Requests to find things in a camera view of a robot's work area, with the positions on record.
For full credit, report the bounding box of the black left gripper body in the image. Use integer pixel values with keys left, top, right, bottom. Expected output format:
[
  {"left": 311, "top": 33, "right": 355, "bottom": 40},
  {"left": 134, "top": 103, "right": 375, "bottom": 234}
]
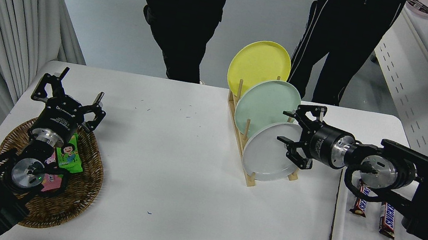
[{"left": 29, "top": 94, "right": 88, "bottom": 147}]

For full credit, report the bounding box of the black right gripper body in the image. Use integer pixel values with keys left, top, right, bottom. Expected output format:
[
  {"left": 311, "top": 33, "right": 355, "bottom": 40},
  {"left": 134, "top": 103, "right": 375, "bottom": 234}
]
[{"left": 302, "top": 120, "right": 346, "bottom": 169}]

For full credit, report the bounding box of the gray plate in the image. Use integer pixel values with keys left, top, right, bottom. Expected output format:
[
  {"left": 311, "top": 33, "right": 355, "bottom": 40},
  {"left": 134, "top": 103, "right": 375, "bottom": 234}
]
[{"left": 239, "top": 115, "right": 306, "bottom": 187}]

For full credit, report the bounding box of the mint green plate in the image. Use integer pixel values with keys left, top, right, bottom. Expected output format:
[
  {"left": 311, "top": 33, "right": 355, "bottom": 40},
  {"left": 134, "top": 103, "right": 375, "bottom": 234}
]
[{"left": 231, "top": 74, "right": 305, "bottom": 147}]

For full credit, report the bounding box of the wooden plate rack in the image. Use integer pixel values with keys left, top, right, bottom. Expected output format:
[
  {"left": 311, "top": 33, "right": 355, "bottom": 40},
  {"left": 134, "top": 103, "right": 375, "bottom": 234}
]
[{"left": 213, "top": 69, "right": 316, "bottom": 195}]

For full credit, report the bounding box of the yellow plate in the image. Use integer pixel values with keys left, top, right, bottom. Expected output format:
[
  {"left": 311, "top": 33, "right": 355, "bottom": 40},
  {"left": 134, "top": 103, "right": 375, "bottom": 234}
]
[{"left": 224, "top": 35, "right": 295, "bottom": 106}]

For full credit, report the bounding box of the green snack packet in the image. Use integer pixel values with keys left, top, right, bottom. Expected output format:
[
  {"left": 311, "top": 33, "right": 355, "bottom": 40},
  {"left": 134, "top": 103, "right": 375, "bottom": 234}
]
[{"left": 52, "top": 131, "right": 89, "bottom": 175}]

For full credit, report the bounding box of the pink snack packet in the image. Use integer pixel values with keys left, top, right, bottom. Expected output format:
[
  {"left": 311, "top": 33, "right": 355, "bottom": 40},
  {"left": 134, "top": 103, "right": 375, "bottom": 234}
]
[{"left": 38, "top": 150, "right": 67, "bottom": 195}]

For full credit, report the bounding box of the brown chocolate bar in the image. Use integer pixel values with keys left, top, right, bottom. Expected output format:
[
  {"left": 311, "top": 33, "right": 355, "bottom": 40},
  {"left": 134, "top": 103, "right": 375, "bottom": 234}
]
[
  {"left": 376, "top": 202, "right": 402, "bottom": 240},
  {"left": 349, "top": 178, "right": 374, "bottom": 219}
]

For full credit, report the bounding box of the brown wicker basket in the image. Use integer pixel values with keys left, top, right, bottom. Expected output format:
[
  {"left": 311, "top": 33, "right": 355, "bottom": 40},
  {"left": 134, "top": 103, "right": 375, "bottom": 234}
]
[{"left": 0, "top": 112, "right": 112, "bottom": 239}]

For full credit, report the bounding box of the person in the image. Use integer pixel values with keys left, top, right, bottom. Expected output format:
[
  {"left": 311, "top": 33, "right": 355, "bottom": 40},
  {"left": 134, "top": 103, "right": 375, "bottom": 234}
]
[
  {"left": 284, "top": 0, "right": 409, "bottom": 116},
  {"left": 100, "top": 0, "right": 235, "bottom": 88}
]

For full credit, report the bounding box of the pink bowl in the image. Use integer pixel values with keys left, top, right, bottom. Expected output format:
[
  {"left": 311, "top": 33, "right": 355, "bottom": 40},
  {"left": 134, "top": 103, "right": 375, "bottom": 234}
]
[{"left": 405, "top": 0, "right": 428, "bottom": 17}]

